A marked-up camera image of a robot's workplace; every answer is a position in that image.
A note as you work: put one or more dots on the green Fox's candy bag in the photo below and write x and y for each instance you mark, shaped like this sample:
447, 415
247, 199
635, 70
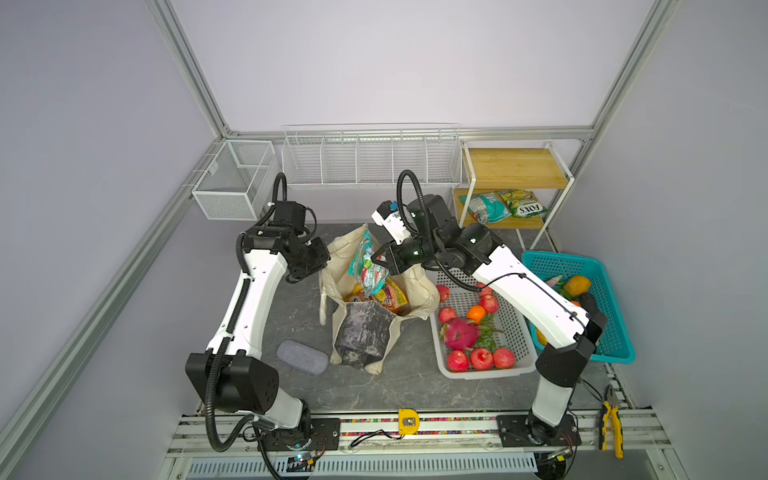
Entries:
522, 204

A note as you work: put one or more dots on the grey fabric glasses case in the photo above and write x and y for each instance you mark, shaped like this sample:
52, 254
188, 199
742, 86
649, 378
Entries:
302, 357

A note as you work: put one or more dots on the red apple far left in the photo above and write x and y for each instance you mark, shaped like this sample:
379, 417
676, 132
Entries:
444, 293

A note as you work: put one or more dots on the teal plastic basket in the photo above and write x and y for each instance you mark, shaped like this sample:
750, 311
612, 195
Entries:
557, 269

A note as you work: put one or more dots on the orange fruit near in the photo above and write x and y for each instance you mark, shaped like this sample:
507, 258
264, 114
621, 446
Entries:
476, 314

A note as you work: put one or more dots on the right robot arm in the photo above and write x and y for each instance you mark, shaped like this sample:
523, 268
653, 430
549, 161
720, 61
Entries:
426, 233

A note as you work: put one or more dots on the beige canvas grocery bag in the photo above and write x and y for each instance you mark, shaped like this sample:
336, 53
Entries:
365, 332

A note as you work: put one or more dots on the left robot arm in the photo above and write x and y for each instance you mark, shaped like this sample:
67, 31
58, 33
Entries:
229, 375

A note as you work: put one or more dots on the small white mesh basket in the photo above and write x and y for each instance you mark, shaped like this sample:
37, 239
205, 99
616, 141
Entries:
237, 183

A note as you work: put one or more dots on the white and wood shelf rack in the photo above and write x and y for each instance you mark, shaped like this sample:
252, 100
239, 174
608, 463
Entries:
494, 169

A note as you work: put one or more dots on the red apple near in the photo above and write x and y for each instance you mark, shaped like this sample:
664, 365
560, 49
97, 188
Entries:
457, 361

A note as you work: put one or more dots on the red apple far right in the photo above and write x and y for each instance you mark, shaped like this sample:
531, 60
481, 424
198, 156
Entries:
485, 292

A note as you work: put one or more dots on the red apple middle left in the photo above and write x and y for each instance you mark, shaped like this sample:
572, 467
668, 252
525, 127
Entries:
447, 315

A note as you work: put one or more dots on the yellow tape measure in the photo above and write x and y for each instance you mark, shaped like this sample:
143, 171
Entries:
408, 422

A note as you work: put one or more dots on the dark green cucumber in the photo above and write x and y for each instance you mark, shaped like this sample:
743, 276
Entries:
589, 303

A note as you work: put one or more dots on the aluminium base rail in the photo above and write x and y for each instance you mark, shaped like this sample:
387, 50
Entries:
411, 443

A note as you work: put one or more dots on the white plastic basket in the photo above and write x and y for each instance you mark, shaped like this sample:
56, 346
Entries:
509, 330

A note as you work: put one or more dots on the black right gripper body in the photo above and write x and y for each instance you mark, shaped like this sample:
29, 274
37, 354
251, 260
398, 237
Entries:
413, 254

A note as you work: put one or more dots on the yellow handled pliers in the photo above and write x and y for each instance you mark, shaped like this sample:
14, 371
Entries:
610, 425

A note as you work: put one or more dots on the long white wire basket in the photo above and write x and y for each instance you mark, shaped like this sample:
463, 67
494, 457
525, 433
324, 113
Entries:
371, 154

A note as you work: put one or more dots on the red apple middle right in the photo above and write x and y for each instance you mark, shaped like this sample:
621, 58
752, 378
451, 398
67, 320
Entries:
489, 303

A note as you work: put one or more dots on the yellow pepper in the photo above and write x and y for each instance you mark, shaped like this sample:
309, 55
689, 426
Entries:
541, 338

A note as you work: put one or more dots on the teal pink snack bag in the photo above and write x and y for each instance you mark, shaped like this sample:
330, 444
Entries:
370, 276

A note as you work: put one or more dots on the yellow lemon in teal basket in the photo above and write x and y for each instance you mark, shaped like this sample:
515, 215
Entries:
576, 286

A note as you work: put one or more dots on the pink dragon fruit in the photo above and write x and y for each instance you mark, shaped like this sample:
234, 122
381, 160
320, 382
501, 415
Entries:
460, 334

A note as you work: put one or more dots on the orange pink snack bag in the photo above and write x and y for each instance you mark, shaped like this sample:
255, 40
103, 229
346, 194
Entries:
390, 296

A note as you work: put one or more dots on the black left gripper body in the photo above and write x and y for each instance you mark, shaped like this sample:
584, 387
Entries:
311, 259

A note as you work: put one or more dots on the red apple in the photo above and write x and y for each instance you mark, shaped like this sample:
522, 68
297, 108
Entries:
489, 303
457, 361
485, 292
447, 315
444, 293
481, 359

